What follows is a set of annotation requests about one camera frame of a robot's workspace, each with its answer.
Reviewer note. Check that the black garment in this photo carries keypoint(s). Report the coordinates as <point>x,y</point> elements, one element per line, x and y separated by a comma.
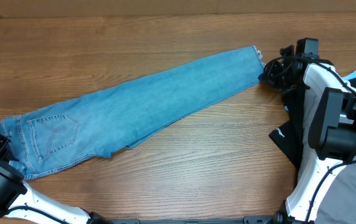
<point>288,137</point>

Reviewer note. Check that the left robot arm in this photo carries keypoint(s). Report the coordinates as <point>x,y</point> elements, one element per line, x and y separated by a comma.
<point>19,200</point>

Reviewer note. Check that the grey trousers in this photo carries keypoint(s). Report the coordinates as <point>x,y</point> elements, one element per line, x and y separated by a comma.
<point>339,203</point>

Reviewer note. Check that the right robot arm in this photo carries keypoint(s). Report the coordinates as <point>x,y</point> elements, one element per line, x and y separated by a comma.
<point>320,136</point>

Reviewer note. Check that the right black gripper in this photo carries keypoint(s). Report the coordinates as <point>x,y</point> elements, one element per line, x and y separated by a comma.
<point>275,73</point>

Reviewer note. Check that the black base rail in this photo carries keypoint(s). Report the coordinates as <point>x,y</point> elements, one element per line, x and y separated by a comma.
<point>245,220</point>

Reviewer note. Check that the light blue denim jeans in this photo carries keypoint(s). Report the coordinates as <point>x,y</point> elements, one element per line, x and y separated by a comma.
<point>62,135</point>

